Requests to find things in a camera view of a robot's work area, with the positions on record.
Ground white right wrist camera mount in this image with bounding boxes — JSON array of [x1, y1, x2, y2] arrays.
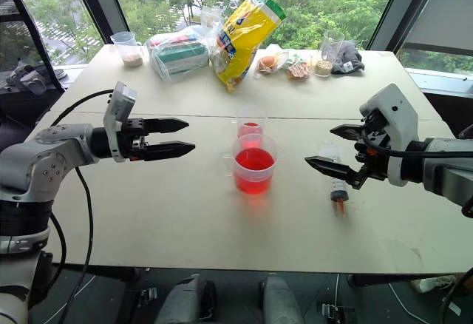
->
[[358, 83, 421, 187]]

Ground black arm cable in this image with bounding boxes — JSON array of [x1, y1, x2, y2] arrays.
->
[[361, 126, 473, 160], [50, 88, 115, 127]]

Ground yellow snack bag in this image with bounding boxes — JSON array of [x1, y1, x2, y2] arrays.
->
[[208, 0, 287, 94]]

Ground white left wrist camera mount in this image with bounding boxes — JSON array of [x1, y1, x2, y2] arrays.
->
[[103, 81, 138, 163]]

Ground clear plastic syringe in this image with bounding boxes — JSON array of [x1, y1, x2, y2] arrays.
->
[[318, 140, 350, 217]]

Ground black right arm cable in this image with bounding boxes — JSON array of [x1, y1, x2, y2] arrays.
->
[[361, 126, 473, 160]]

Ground toy sandwich in wrapper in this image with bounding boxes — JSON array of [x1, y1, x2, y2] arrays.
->
[[283, 51, 312, 81]]

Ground small cup red liquid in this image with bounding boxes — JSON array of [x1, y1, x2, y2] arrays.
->
[[235, 104, 268, 141]]

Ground clear measuring cup with grains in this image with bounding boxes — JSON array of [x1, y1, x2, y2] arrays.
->
[[110, 31, 145, 69]]

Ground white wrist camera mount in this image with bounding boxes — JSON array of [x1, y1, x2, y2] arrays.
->
[[358, 83, 421, 187], [103, 81, 138, 163]]

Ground clear bag with green boxes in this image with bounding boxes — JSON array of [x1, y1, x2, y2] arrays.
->
[[145, 24, 223, 85]]

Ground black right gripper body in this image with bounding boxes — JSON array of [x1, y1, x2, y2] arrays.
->
[[350, 110, 393, 191]]

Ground large cup red liquid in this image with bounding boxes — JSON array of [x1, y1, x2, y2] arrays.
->
[[220, 133, 279, 197]]

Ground black body cable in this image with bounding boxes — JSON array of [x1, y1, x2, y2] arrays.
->
[[47, 166, 95, 324]]

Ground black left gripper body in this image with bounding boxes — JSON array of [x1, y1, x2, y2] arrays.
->
[[120, 117, 148, 162]]

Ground clear glass with grains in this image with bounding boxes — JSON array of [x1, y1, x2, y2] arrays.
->
[[313, 29, 347, 78]]

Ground dark grey cloth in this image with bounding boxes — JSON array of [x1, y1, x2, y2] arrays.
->
[[330, 40, 366, 75]]

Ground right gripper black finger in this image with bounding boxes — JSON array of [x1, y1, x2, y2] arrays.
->
[[304, 155, 362, 189], [329, 124, 366, 141]]

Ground white shoe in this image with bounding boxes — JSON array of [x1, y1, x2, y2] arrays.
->
[[409, 273, 458, 294]]

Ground dark grey rounded robot leg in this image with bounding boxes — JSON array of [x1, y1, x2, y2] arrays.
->
[[154, 273, 218, 324], [261, 271, 304, 324]]

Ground black metal frame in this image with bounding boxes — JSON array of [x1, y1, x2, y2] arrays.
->
[[0, 0, 71, 92]]

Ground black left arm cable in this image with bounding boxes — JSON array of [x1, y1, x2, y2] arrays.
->
[[50, 88, 115, 127]]

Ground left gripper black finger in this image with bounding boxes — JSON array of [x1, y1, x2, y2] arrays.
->
[[140, 141, 197, 163], [143, 117, 191, 135]]

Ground toy burger in wrapper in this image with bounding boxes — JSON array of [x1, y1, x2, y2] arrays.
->
[[256, 55, 279, 76]]

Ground grey black device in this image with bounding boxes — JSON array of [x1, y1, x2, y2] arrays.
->
[[5, 60, 48, 95]]

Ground small clear plastic bag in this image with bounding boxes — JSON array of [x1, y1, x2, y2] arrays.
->
[[200, 4, 224, 31]]

